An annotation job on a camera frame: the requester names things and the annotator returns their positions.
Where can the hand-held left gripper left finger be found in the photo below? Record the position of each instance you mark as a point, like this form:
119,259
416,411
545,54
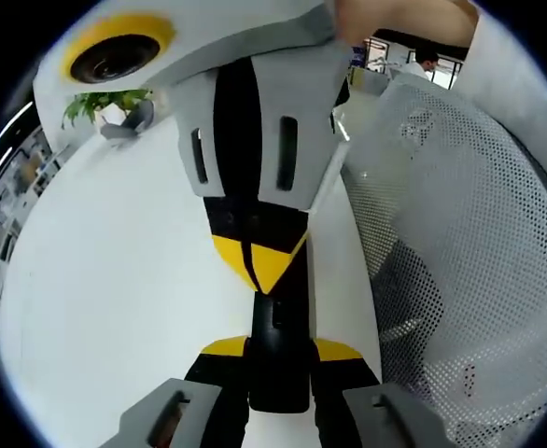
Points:
194,410

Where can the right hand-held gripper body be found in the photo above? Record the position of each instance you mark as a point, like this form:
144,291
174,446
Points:
217,32

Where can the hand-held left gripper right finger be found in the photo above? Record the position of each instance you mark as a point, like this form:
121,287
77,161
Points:
376,415

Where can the black remote control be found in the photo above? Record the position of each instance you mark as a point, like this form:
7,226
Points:
278,364

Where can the person's right hand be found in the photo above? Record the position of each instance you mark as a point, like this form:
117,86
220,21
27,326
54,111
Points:
404,16

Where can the clear glass vase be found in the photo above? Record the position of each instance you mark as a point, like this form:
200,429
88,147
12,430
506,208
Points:
112,113

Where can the green potted plant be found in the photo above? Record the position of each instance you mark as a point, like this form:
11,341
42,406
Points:
101,100

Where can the white perforated mesh basket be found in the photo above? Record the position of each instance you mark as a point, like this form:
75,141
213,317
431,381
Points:
465,224

